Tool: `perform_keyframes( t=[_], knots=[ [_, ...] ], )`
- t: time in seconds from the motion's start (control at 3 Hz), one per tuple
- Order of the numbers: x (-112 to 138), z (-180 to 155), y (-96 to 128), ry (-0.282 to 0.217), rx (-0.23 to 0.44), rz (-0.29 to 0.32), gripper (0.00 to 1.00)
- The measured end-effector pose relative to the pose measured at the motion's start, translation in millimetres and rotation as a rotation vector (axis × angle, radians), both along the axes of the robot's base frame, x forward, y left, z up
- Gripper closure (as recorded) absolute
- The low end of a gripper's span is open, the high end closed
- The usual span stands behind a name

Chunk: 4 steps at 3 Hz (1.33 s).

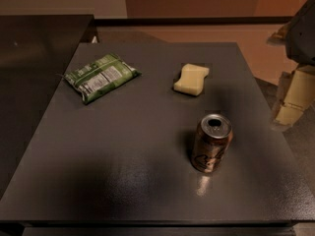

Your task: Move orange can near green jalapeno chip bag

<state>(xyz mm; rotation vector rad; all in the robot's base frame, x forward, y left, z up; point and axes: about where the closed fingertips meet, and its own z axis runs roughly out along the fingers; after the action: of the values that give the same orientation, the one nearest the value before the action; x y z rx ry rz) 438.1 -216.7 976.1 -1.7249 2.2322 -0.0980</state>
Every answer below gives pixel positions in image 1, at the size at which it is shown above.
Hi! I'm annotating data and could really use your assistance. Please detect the green jalapeno chip bag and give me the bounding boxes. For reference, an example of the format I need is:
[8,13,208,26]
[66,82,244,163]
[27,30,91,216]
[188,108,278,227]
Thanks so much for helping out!
[63,54,141,104]

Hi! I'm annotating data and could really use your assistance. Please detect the orange soda can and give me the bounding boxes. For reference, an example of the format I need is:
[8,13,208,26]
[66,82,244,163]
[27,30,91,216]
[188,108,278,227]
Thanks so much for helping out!
[191,114,233,173]

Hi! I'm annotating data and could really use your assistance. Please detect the dark side cabinet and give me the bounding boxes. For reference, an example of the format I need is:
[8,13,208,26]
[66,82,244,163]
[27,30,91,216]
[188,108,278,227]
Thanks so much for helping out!
[0,15,97,197]

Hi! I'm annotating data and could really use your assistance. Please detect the yellow sponge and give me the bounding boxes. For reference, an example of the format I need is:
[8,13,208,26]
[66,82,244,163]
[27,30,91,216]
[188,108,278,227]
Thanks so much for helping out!
[173,64,210,96]

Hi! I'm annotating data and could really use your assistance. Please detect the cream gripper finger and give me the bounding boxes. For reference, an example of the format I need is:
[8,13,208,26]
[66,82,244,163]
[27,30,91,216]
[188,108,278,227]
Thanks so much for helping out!
[271,64,315,132]
[267,24,289,45]

